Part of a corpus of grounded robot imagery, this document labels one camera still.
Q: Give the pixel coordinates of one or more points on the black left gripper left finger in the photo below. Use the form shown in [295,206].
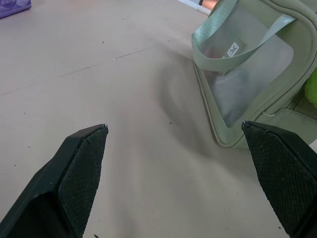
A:
[62,188]

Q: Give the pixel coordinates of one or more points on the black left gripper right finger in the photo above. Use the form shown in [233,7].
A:
[284,173]

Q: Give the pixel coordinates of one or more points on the sage green mesh bag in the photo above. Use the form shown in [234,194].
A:
[247,81]

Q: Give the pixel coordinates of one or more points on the bright green fuzzy object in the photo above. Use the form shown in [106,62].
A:
[311,89]

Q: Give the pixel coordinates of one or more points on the purple tissue pack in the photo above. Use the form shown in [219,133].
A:
[12,6]

